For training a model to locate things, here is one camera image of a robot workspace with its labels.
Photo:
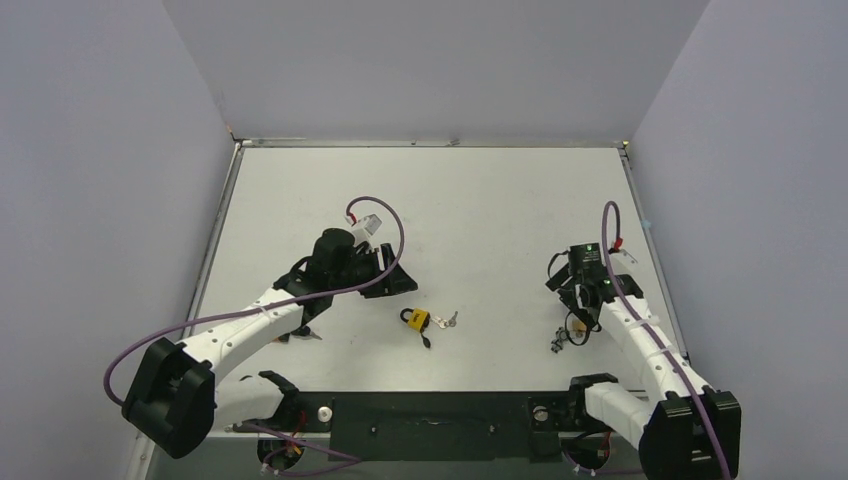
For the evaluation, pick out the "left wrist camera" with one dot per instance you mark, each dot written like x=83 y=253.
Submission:
x=364 y=228

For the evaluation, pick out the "yellow padlock with keys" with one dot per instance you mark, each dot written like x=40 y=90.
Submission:
x=420 y=320

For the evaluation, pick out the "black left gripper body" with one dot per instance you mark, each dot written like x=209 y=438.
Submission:
x=363 y=267

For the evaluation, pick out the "small brass padlock with keys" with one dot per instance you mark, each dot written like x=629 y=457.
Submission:
x=574 y=333

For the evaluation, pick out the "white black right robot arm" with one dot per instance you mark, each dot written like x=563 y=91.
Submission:
x=685 y=428

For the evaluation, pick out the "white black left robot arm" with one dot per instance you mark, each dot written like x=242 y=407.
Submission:
x=179 y=393

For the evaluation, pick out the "orange padlock with keys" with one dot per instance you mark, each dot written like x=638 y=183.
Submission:
x=303 y=333

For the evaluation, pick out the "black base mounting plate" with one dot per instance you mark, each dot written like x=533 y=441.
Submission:
x=439 y=426

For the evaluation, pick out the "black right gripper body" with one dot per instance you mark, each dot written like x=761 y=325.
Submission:
x=577 y=315

